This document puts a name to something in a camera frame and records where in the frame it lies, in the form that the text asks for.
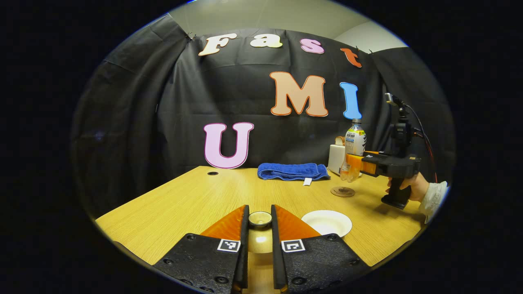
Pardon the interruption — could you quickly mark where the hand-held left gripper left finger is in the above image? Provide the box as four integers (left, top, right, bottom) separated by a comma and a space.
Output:
153, 205, 250, 294

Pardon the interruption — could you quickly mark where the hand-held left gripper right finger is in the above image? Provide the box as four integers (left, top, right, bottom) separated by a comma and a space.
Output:
271, 205, 370, 293

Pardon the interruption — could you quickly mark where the white labelled water bottle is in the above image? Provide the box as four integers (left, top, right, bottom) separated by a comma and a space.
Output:
340, 119, 367, 183

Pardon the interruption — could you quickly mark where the cream ceramic teacup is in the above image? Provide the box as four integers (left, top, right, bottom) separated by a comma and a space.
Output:
301, 210, 353, 240

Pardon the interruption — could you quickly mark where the cream toaster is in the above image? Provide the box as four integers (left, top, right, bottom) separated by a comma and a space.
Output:
328, 144, 348, 176

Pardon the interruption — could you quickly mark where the blue towel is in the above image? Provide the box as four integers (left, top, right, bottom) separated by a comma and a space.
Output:
257, 163, 331, 186

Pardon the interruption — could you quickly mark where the black backdrop cloth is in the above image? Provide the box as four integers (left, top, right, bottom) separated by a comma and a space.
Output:
72, 14, 456, 219

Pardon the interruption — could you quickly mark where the dark gripper cable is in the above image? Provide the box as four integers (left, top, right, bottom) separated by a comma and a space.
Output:
406, 104, 438, 183

